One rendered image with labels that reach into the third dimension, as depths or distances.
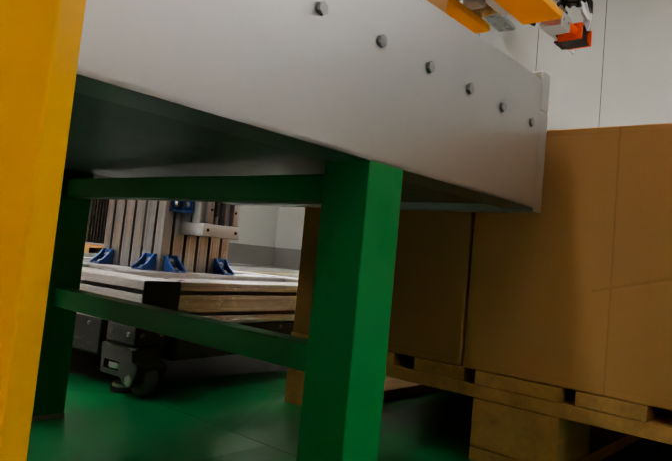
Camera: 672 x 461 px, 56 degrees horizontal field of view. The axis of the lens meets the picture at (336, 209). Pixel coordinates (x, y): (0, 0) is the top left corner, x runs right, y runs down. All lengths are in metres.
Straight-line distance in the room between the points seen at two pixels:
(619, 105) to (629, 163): 10.22
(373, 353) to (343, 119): 0.23
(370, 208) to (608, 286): 0.49
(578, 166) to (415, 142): 0.42
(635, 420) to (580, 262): 0.23
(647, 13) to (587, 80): 1.33
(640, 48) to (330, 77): 10.94
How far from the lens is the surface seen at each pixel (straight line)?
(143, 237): 1.77
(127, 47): 0.45
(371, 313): 0.64
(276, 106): 0.53
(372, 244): 0.63
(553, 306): 1.04
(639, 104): 11.19
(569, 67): 11.63
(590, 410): 1.04
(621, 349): 1.01
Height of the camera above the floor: 0.31
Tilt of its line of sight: 4 degrees up
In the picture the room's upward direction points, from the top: 5 degrees clockwise
